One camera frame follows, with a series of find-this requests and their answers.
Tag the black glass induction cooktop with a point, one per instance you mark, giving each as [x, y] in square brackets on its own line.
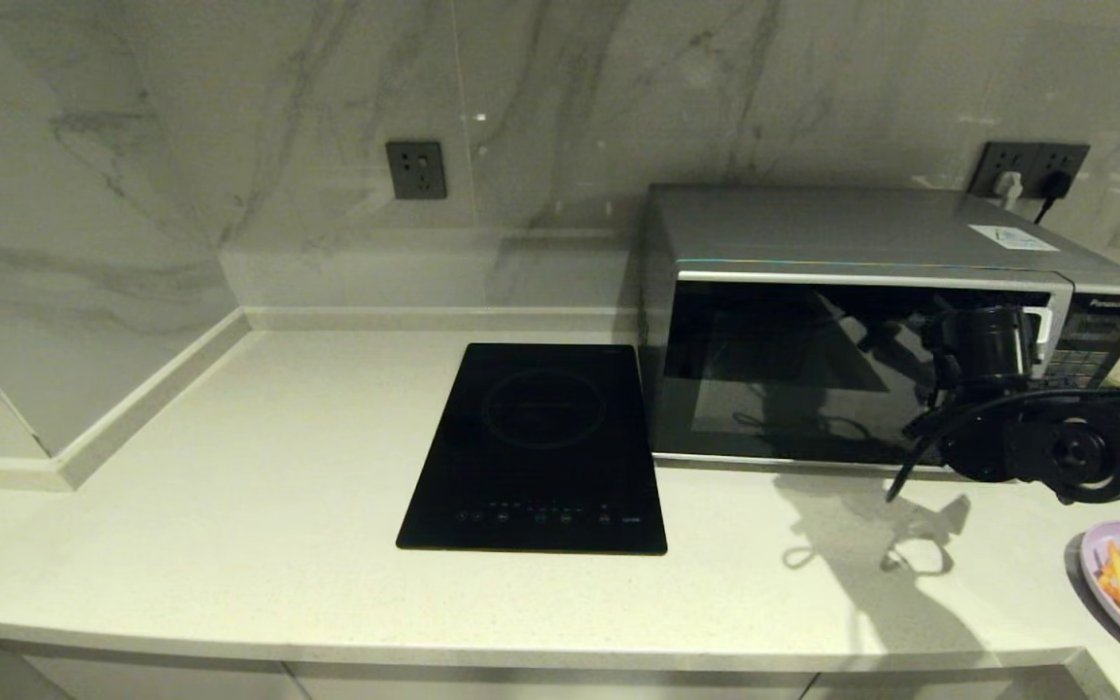
[536, 447]

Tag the silver Panasonic microwave oven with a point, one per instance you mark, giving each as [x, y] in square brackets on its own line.
[813, 224]

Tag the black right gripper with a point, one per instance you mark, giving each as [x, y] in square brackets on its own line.
[986, 345]

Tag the white paper sheet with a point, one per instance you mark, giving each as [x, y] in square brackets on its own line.
[1012, 237]

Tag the grey single wall socket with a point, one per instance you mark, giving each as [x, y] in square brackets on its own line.
[416, 170]

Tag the black glass microwave door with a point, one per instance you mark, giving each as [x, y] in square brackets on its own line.
[774, 379]

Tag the grey double wall socket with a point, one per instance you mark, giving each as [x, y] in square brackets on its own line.
[1032, 157]

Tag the white power plug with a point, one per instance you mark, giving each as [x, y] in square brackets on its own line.
[1009, 187]

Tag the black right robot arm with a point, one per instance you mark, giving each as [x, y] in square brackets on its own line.
[1075, 452]

